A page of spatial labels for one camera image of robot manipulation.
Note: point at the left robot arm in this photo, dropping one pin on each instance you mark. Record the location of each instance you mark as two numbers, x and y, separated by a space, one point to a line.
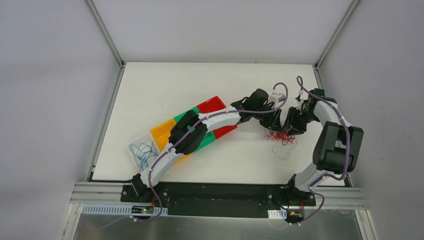
187 135

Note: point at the red plastic bin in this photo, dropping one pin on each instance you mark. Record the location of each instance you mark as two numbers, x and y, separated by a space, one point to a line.
211 105

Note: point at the green plastic bin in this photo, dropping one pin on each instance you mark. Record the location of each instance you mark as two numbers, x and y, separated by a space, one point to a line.
207 139

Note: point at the clear plastic bin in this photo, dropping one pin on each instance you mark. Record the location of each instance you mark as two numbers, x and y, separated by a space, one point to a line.
143 152

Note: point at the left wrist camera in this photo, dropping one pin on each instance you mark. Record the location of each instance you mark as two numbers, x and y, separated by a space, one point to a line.
276 99

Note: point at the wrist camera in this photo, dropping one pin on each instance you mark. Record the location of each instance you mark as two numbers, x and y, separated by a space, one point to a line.
299 101
276 99

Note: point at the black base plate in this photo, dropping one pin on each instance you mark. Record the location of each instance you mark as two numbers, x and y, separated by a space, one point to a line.
216 199

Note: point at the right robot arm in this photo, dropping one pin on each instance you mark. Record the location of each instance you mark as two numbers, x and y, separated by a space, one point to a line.
336 151

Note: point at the yellow plastic bin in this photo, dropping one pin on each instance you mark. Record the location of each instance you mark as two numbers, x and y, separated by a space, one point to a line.
161 133

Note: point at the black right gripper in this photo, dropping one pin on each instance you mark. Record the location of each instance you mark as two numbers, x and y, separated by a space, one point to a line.
294 120

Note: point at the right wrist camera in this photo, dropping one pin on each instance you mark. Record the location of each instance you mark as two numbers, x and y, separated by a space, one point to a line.
299 101

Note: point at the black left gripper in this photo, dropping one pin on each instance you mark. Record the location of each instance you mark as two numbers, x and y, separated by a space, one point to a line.
271 119

